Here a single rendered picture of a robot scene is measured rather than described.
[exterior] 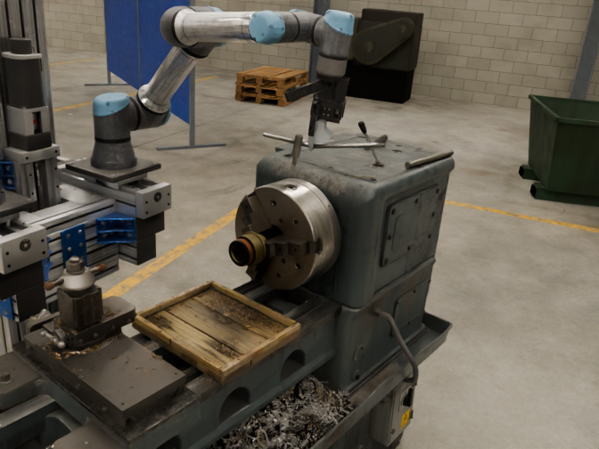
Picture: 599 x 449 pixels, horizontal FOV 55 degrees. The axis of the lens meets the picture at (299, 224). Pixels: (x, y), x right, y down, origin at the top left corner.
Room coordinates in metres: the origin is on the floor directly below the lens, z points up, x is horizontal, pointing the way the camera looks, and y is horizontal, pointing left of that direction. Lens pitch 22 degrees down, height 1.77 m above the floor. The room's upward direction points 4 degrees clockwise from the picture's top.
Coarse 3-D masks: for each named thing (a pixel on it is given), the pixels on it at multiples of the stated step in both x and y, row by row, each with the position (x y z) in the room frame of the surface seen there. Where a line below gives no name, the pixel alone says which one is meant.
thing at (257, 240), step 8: (248, 232) 1.49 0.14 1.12; (240, 240) 1.44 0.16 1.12; (248, 240) 1.45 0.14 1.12; (256, 240) 1.45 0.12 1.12; (264, 240) 1.48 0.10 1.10; (232, 248) 1.44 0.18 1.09; (240, 248) 1.48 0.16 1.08; (248, 248) 1.42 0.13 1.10; (256, 248) 1.43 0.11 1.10; (264, 248) 1.45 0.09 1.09; (232, 256) 1.44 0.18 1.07; (240, 256) 1.46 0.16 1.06; (248, 256) 1.41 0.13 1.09; (256, 256) 1.43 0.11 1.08; (264, 256) 1.45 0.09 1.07; (240, 264) 1.42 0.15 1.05; (248, 264) 1.42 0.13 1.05
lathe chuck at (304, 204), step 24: (264, 192) 1.57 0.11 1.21; (288, 192) 1.53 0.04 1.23; (312, 192) 1.57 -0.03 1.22; (240, 216) 1.63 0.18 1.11; (288, 216) 1.51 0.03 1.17; (312, 216) 1.49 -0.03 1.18; (312, 240) 1.46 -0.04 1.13; (288, 264) 1.51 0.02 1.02; (312, 264) 1.45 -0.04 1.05; (288, 288) 1.50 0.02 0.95
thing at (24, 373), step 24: (0, 360) 1.12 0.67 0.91; (24, 360) 1.12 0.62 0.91; (0, 384) 1.03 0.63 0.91; (24, 384) 1.04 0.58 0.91; (48, 384) 1.05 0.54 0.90; (0, 408) 1.00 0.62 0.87; (72, 408) 1.00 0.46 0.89; (96, 408) 0.96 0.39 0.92; (168, 408) 0.98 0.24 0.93; (192, 408) 1.00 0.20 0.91; (72, 432) 0.91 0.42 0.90; (96, 432) 0.92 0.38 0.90; (120, 432) 0.90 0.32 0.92; (144, 432) 0.90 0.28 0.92; (168, 432) 0.95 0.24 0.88
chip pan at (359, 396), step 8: (424, 336) 1.94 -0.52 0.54; (432, 336) 1.95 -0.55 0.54; (416, 344) 1.88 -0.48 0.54; (424, 344) 1.89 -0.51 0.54; (416, 352) 1.83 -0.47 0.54; (400, 360) 1.77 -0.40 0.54; (392, 368) 1.72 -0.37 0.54; (376, 376) 1.66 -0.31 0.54; (384, 376) 1.67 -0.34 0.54; (368, 384) 1.62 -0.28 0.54; (376, 384) 1.62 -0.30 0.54; (360, 392) 1.57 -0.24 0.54; (368, 392) 1.57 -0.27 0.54; (352, 400) 1.53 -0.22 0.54; (360, 400) 1.53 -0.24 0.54
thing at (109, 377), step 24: (24, 336) 1.14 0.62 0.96; (120, 336) 1.16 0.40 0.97; (48, 360) 1.08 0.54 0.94; (72, 360) 1.05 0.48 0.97; (96, 360) 1.06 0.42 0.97; (120, 360) 1.07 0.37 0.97; (144, 360) 1.07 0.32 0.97; (72, 384) 1.02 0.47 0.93; (96, 384) 0.98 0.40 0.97; (120, 384) 0.98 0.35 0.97; (144, 384) 0.99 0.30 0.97; (168, 384) 1.00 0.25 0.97; (120, 408) 0.91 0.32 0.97; (144, 408) 0.95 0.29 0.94
